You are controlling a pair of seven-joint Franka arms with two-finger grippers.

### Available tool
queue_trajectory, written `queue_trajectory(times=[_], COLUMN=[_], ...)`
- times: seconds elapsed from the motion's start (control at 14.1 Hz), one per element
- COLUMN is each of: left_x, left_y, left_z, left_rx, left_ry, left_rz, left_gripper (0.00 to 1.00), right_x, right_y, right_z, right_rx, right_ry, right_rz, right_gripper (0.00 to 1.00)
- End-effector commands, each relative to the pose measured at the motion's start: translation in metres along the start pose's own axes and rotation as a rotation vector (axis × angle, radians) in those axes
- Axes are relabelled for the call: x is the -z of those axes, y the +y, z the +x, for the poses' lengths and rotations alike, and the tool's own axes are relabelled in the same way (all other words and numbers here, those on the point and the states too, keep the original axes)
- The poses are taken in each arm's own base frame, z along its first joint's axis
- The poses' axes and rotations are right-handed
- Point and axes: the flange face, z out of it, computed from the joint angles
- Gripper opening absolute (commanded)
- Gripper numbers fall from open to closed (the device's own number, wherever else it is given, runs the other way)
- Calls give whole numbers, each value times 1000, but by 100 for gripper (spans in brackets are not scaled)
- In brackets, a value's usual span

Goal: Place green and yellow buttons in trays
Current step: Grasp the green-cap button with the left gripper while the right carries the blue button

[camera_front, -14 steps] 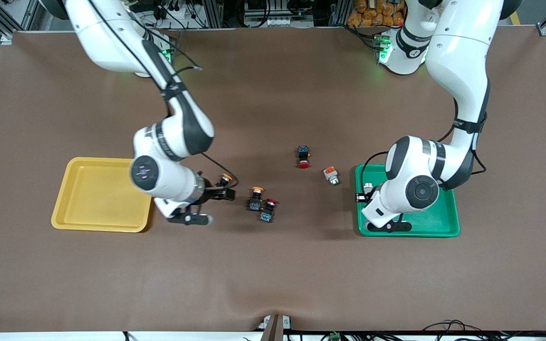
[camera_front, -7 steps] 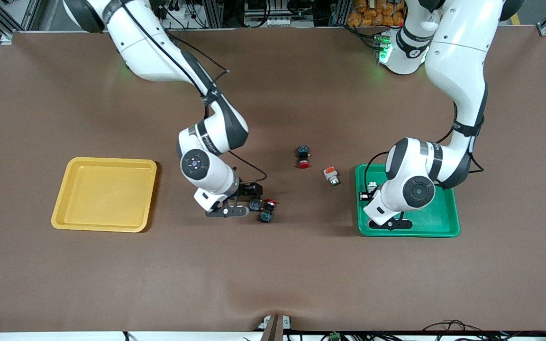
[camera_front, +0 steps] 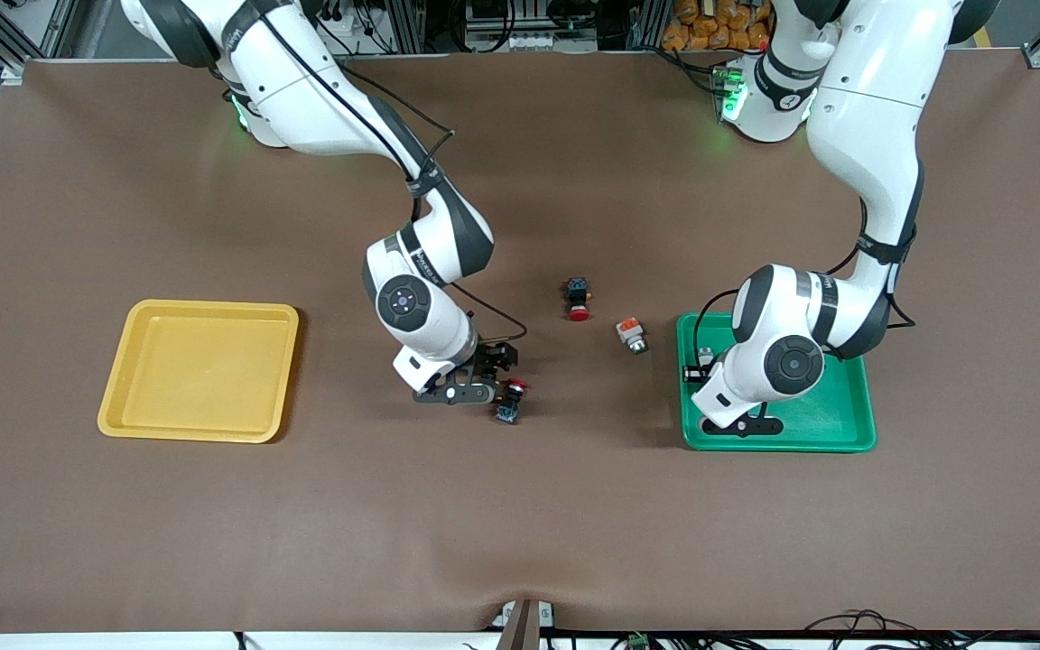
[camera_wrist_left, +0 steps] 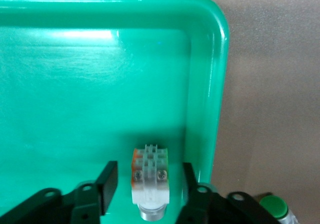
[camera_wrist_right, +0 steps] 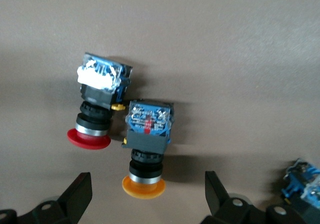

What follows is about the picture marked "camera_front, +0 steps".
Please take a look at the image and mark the red push button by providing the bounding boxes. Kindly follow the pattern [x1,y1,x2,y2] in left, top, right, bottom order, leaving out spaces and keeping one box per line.
[495,377,531,426]
[565,276,595,323]

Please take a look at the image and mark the green plastic tray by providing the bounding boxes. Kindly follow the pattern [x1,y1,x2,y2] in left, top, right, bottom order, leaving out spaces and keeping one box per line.
[675,312,878,453]

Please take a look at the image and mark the yellow plastic tray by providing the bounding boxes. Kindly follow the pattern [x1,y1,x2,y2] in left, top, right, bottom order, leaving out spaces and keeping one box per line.
[97,299,301,444]

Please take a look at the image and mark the white power strip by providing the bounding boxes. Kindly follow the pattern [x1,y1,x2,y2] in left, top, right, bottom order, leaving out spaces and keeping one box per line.
[464,30,599,53]

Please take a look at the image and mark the orange snack bags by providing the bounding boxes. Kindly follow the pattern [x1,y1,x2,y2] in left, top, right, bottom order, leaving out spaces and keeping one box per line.
[662,0,772,52]

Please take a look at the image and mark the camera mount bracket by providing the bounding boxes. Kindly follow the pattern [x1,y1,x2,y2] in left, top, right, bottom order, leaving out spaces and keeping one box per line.
[491,598,557,650]

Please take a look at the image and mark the black cable bundle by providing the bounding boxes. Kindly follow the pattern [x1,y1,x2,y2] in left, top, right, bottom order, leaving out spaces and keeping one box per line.
[800,609,1040,650]

